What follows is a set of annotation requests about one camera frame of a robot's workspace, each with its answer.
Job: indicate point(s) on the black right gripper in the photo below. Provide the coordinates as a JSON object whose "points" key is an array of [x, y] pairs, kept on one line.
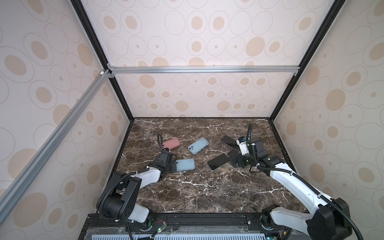
{"points": [[239, 157]]}

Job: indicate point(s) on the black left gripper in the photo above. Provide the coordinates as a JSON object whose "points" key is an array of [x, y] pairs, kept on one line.
{"points": [[173, 164]]}

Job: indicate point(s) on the black phone silver edge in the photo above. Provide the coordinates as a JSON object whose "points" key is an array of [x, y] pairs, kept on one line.
{"points": [[218, 161]]}

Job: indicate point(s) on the light blue phone case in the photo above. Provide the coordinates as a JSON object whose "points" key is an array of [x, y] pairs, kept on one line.
{"points": [[198, 146], [185, 165]]}

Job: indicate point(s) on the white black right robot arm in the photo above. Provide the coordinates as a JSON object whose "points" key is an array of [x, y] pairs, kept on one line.
{"points": [[327, 218]]}

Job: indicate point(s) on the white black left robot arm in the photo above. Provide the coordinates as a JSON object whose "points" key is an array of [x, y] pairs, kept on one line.
{"points": [[119, 199]]}

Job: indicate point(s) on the black phone white edge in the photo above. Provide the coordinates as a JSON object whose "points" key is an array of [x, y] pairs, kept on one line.
{"points": [[232, 152]]}

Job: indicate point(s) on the black phone purple edge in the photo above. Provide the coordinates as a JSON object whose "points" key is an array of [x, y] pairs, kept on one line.
{"points": [[230, 142]]}

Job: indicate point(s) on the pink phone case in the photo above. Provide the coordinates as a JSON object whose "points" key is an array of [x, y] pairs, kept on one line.
{"points": [[172, 143]]}

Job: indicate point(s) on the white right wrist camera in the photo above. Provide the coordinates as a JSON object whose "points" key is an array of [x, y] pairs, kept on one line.
{"points": [[241, 142]]}

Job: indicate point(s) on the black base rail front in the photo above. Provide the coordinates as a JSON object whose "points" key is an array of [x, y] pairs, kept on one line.
{"points": [[187, 226]]}

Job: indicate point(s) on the aluminium rail back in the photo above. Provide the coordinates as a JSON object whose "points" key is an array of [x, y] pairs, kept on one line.
{"points": [[205, 70]]}

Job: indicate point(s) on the aluminium rail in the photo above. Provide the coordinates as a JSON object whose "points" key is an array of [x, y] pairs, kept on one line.
{"points": [[24, 180], [205, 70]]}

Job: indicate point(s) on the aluminium rail left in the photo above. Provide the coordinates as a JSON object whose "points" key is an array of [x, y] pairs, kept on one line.
{"points": [[24, 180]]}

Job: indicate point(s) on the black corner frame post left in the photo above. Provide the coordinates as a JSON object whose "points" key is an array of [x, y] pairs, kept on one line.
{"points": [[96, 44]]}

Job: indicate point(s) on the black corner frame post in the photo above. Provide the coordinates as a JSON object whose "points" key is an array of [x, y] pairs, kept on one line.
{"points": [[319, 36], [96, 44]]}

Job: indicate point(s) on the black corner frame post right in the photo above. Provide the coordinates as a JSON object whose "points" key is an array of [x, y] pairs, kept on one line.
{"points": [[319, 36]]}

